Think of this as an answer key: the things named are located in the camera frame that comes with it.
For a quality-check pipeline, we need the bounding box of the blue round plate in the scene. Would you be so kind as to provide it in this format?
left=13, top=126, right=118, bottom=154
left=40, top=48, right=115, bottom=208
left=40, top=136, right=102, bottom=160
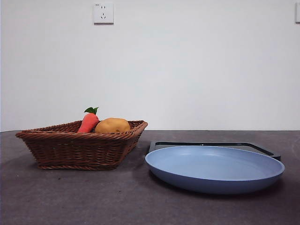
left=144, top=145, right=285, bottom=195

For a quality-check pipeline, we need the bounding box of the brown potato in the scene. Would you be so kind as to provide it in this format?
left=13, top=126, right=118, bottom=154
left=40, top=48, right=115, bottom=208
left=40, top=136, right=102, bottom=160
left=94, top=117, right=131, bottom=135

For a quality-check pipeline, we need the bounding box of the orange toy carrot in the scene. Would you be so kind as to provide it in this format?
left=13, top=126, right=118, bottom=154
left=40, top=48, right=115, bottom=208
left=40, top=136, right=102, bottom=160
left=77, top=106, right=100, bottom=134

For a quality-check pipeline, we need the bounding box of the brown wicker basket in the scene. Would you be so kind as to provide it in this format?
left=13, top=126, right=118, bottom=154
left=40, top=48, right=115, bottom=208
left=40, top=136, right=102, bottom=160
left=15, top=120, right=149, bottom=171

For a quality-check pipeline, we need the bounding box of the black flat tray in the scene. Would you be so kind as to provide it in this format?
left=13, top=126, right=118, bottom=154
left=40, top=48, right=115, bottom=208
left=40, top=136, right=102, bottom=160
left=148, top=141, right=282, bottom=161

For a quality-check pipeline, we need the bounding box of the white wall socket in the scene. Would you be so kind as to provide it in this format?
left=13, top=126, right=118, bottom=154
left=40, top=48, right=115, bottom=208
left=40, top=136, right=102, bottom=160
left=93, top=2, right=115, bottom=25

